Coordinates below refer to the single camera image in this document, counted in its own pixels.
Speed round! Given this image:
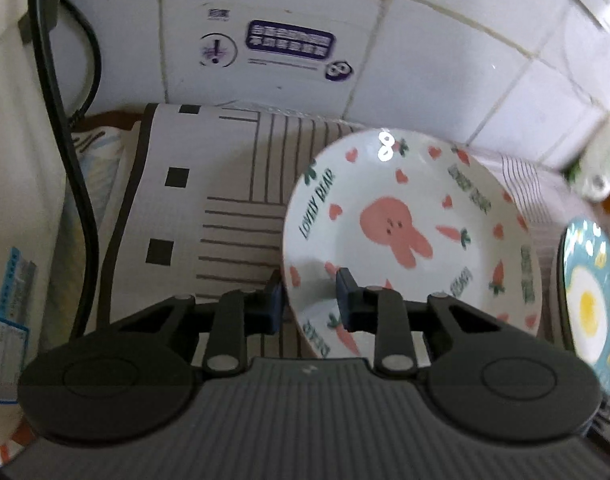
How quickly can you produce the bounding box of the blue fried egg plate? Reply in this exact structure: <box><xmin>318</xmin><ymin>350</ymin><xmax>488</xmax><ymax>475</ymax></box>
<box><xmin>556</xmin><ymin>218</ymin><xmax>610</xmax><ymax>395</ymax></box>

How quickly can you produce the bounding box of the white bunny carrot plate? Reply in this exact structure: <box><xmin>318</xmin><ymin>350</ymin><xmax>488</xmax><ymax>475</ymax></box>
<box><xmin>282</xmin><ymin>129</ymin><xmax>542</xmax><ymax>359</ymax></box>

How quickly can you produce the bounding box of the striped counter mat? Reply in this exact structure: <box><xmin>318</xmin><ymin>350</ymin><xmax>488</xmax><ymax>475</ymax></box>
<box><xmin>96</xmin><ymin>105</ymin><xmax>555</xmax><ymax>336</ymax></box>

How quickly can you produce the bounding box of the white rice cooker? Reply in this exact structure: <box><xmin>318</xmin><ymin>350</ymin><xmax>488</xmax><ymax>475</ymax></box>
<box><xmin>0</xmin><ymin>0</ymin><xmax>65</xmax><ymax>445</ymax></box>

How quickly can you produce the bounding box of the white plastic salt bag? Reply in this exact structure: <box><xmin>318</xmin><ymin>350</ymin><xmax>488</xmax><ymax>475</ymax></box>
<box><xmin>566</xmin><ymin>117</ymin><xmax>610</xmax><ymax>203</ymax></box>

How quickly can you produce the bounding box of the wall warning sticker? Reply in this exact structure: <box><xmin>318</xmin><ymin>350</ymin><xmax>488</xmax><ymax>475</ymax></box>
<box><xmin>198</xmin><ymin>2</ymin><xmax>364</xmax><ymax>84</ymax></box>

